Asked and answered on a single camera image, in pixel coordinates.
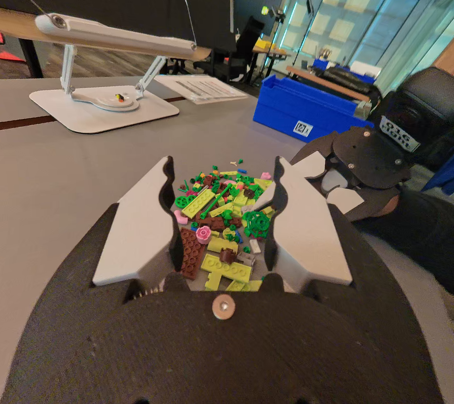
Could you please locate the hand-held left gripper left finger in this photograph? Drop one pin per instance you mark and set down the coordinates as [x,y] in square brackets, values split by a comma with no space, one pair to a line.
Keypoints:
[138,233]

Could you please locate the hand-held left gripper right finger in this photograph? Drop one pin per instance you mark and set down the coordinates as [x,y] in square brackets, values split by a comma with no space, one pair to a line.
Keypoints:
[312,233]

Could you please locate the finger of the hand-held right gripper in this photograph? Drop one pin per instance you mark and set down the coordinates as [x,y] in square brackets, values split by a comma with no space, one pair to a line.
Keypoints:
[346,200]
[310,166]

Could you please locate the black green round toy piece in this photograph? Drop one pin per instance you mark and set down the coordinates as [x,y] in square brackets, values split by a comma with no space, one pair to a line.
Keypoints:
[257,223]

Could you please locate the pile of colourful toy bricks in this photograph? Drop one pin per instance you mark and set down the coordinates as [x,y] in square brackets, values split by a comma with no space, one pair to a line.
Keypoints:
[198,201]

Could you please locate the person's right forearm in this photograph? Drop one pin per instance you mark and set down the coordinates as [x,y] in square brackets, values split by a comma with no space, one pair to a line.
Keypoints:
[418,240]

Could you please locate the person's right hand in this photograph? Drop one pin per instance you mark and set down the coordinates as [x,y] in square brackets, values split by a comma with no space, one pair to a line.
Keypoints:
[393,206]

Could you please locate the blue plastic bin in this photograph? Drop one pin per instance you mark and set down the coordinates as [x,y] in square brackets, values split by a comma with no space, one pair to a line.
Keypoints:
[283,105]

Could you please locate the blue jacket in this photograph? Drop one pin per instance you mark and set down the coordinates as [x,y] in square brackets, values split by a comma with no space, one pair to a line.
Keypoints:
[443,176]

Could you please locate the black bag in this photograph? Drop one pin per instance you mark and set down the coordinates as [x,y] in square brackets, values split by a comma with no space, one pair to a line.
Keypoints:
[347,77]

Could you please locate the wooden top background desk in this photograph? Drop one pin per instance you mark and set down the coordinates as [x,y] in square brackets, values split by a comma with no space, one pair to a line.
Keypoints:
[319,82]

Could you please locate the white printed sheet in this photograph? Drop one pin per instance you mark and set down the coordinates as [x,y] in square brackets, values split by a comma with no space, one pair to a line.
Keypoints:
[205,88]

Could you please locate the black office chair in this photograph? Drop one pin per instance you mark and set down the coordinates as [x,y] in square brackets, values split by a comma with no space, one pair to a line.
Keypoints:
[248,42]

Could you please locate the black light stand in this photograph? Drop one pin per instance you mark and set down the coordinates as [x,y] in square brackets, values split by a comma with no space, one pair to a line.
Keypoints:
[309,6]
[278,15]

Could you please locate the black monitor yellow sticker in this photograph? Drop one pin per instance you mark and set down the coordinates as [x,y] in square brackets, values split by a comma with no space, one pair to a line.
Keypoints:
[255,3]

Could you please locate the wooden shelf board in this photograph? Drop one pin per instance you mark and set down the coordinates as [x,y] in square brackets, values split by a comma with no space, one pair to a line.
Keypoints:
[21,29]

